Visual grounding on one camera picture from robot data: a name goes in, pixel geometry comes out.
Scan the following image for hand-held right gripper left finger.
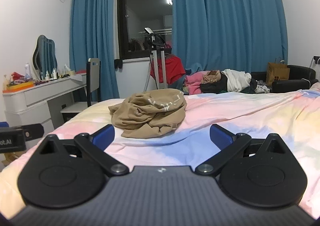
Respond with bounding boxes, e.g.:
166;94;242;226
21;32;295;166
37;124;129;176

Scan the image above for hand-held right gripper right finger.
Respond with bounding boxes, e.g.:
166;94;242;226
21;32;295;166
195;124;288;176

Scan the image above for tan shirt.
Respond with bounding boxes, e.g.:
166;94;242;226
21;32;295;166
108;88;188;139

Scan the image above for pile of mixed clothes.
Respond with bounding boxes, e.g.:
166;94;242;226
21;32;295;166
199;76;258;95

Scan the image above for pink clothes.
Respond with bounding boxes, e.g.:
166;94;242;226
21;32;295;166
183;71;208;96

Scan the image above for pastel tie-dye blanket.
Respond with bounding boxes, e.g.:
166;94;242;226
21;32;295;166
0;84;320;213

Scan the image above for white dressing table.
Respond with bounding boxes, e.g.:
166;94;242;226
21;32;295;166
2;72;88;138

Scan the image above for orange tray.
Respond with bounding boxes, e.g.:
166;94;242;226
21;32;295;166
6;81;35;91

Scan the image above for black chair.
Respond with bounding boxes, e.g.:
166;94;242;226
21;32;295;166
60;58;102;123

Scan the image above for white garment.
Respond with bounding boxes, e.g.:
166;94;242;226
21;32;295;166
221;68;252;93

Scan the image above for brown printed cloth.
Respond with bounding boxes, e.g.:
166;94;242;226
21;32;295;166
201;70;222;85

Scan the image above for red garment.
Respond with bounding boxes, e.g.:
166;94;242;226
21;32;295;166
150;56;187;85

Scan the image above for brown paper bag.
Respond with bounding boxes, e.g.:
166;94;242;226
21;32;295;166
265;57;291;87

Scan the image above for wavy vanity mirror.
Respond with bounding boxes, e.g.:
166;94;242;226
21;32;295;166
32;35;58;74

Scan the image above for black sofa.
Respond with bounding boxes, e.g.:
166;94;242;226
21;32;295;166
251;65;317;94

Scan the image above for narrow blue curtain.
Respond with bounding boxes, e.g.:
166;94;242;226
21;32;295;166
69;0;121;103

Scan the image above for wide blue curtain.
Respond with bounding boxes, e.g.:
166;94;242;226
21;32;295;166
169;0;288;75

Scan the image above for dark window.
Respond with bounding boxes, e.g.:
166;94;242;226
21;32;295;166
114;0;175;61

